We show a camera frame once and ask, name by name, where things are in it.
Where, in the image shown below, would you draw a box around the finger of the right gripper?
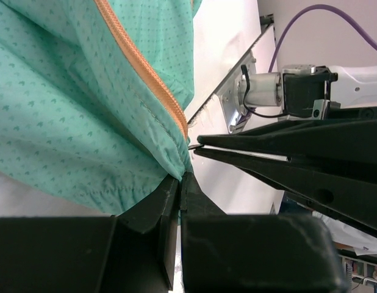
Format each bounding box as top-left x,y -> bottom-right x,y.
198,120 -> 377,160
194,148 -> 377,237

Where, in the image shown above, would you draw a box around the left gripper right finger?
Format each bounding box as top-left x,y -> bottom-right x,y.
181,173 -> 350,292

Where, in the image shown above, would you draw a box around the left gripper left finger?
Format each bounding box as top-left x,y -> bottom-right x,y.
0,176 -> 179,292

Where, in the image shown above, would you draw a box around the orange and teal jacket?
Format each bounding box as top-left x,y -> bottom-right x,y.
0,1 -> 201,214

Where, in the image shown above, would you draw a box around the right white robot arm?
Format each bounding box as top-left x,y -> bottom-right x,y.
194,65 -> 377,237

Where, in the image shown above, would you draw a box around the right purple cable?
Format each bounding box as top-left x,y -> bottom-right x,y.
267,4 -> 377,74

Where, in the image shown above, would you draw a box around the metal base plate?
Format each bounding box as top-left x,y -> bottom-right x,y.
187,48 -> 259,135

